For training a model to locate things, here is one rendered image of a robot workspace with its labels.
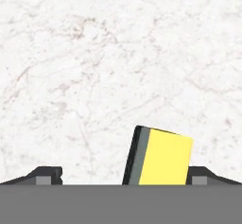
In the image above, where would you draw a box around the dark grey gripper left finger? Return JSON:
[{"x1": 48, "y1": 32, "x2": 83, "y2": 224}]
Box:
[{"x1": 0, "y1": 165, "x2": 63, "y2": 186}]

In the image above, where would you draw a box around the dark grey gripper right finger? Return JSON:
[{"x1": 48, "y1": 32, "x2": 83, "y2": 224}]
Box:
[{"x1": 185, "y1": 165, "x2": 242, "y2": 186}]

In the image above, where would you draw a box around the yellow sponge with dark scourer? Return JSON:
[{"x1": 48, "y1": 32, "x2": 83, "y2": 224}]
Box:
[{"x1": 121, "y1": 125, "x2": 194, "y2": 186}]

